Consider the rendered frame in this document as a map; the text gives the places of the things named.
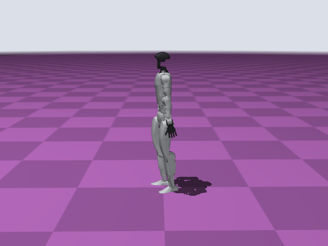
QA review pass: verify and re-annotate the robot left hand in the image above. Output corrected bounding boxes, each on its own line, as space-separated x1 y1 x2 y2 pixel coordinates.
165 120 177 138

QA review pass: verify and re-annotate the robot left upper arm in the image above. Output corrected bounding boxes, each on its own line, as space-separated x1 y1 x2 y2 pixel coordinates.
161 74 171 105

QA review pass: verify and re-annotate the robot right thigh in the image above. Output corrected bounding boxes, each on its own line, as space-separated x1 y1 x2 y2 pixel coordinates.
151 116 163 157

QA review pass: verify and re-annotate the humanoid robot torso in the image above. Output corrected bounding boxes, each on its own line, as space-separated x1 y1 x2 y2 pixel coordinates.
154 71 172 124

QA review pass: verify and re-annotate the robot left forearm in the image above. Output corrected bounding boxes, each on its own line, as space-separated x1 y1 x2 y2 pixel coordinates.
164 97 172 125

